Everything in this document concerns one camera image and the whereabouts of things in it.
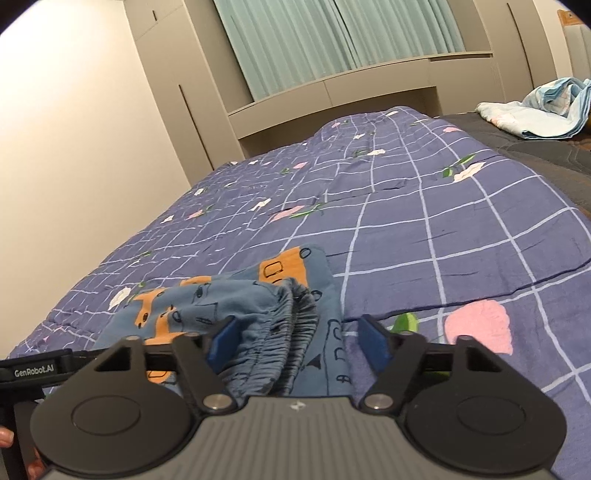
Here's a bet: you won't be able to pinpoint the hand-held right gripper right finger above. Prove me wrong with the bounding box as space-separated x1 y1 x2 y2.
358 314 506 411

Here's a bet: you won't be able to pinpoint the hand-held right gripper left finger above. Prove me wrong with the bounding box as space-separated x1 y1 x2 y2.
92 318 245 414

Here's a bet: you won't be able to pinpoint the blue pants with orange print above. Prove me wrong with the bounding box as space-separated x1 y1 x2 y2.
92 244 357 400

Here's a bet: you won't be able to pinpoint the person's left hand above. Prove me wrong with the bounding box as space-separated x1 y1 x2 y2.
0 426 45 480

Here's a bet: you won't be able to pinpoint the purple checked floral blanket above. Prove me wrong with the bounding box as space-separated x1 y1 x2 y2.
9 106 591 480

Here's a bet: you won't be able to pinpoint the dark grey quilted mattress cover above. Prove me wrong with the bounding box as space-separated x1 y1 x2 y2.
438 111 591 208

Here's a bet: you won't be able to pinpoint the beige built-in cabinet unit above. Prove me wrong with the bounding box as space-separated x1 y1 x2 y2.
124 0 573 186

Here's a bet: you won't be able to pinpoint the light blue crumpled cloth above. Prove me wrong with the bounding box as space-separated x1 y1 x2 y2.
475 76 591 139

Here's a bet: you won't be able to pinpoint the pale green curtain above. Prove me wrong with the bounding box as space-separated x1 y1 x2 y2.
212 0 467 100

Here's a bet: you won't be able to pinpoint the beige padded headboard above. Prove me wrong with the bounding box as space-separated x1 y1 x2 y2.
556 9 591 78

